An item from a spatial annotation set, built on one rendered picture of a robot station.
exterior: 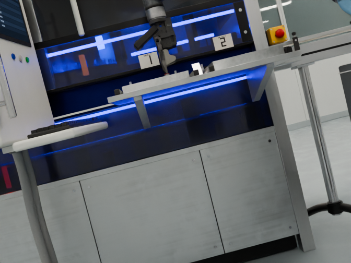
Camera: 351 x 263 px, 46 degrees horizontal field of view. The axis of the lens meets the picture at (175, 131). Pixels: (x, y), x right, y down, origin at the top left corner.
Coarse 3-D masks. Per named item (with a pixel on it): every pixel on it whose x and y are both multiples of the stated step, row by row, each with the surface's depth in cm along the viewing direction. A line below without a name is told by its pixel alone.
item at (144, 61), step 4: (156, 52) 183; (140, 56) 183; (144, 56) 183; (148, 56) 183; (152, 56) 183; (156, 56) 183; (140, 60) 183; (144, 60) 183; (148, 60) 183; (152, 60) 183; (156, 60) 183; (140, 64) 183; (144, 64) 183; (148, 64) 183; (152, 64) 183; (156, 64) 183
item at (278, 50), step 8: (272, 48) 148; (280, 48) 148; (240, 56) 148; (248, 56) 148; (256, 56) 148; (264, 56) 148; (272, 56) 148; (216, 64) 147; (224, 64) 147; (232, 64) 148; (240, 64) 148
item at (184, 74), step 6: (186, 72) 158; (156, 78) 158; (162, 78) 158; (168, 78) 158; (174, 78) 158; (180, 78) 158; (132, 84) 157; (138, 84) 157; (144, 84) 158; (150, 84) 158; (156, 84) 158; (126, 90) 157; (132, 90) 157
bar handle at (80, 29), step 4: (72, 0) 173; (72, 4) 173; (76, 4) 174; (72, 8) 174; (76, 8) 174; (76, 12) 174; (76, 16) 174; (76, 20) 174; (80, 20) 174; (76, 24) 174; (80, 24) 174; (80, 28) 174; (80, 32) 174
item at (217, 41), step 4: (220, 36) 184; (224, 36) 184; (228, 36) 184; (216, 40) 184; (220, 40) 184; (228, 40) 184; (216, 44) 184; (220, 44) 184; (224, 44) 184; (228, 44) 184; (232, 44) 185; (216, 48) 184; (220, 48) 184; (224, 48) 184
